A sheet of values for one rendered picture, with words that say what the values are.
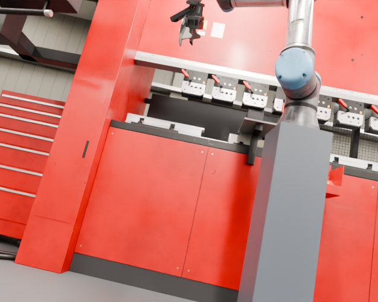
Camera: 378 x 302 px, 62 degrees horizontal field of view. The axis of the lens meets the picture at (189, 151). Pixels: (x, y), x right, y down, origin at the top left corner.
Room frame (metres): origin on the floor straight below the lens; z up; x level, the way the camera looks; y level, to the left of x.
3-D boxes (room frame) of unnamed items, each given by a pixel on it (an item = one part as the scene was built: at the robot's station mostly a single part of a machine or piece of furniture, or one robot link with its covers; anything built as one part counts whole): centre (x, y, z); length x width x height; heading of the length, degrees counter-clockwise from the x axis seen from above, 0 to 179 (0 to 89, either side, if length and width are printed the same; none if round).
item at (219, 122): (2.42, -0.17, 1.12); 1.13 x 0.02 x 0.44; 86
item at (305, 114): (1.07, -0.37, 0.82); 0.15 x 0.15 x 0.10
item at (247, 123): (1.75, -0.36, 1.00); 0.26 x 0.18 x 0.01; 176
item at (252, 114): (1.90, -0.37, 1.13); 0.10 x 0.02 x 0.10; 86
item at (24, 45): (1.71, 0.95, 1.17); 0.40 x 0.24 x 0.07; 86
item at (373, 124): (1.84, -1.14, 1.26); 0.15 x 0.09 x 0.17; 86
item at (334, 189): (1.56, -0.66, 0.75); 0.20 x 0.16 x 0.18; 86
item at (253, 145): (1.71, -0.35, 0.88); 0.14 x 0.04 x 0.22; 176
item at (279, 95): (1.88, -0.54, 1.26); 0.15 x 0.09 x 0.17; 86
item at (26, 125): (2.35, 1.11, 0.50); 0.51 x 0.50 x 1.00; 176
